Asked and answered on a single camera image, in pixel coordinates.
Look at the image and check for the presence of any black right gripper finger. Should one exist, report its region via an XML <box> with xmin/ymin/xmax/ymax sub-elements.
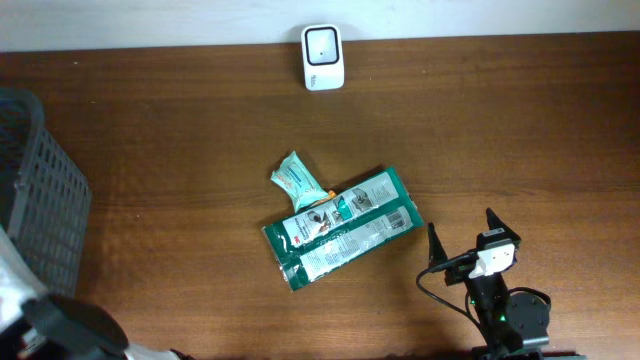
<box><xmin>427</xmin><ymin>222</ymin><xmax>448</xmax><ymax>267</ymax></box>
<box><xmin>486</xmin><ymin>208</ymin><xmax>514</xmax><ymax>235</ymax></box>

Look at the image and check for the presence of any green 3M gloves package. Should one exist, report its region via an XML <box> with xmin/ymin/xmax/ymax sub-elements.
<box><xmin>263</xmin><ymin>167</ymin><xmax>424</xmax><ymax>291</ymax></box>

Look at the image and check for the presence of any small orange snack packet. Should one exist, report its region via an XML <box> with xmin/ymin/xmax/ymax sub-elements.
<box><xmin>311</xmin><ymin>190</ymin><xmax>336</xmax><ymax>207</ymax></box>

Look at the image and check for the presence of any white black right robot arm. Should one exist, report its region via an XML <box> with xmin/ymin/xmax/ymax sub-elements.
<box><xmin>444</xmin><ymin>209</ymin><xmax>583</xmax><ymax>360</ymax></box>

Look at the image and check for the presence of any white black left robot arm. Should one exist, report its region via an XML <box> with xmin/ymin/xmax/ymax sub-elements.
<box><xmin>1</xmin><ymin>231</ymin><xmax>192</xmax><ymax>360</ymax></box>

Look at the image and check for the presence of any white barcode scanner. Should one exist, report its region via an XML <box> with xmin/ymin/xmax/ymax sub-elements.
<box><xmin>300</xmin><ymin>24</ymin><xmax>345</xmax><ymax>92</ymax></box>

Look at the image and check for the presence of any teal wet wipes pack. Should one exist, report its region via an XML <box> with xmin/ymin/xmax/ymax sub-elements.
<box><xmin>271</xmin><ymin>151</ymin><xmax>328</xmax><ymax>212</ymax></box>

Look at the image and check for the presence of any dark grey plastic basket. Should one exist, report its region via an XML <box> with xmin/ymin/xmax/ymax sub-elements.
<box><xmin>1</xmin><ymin>87</ymin><xmax>92</xmax><ymax>297</ymax></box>

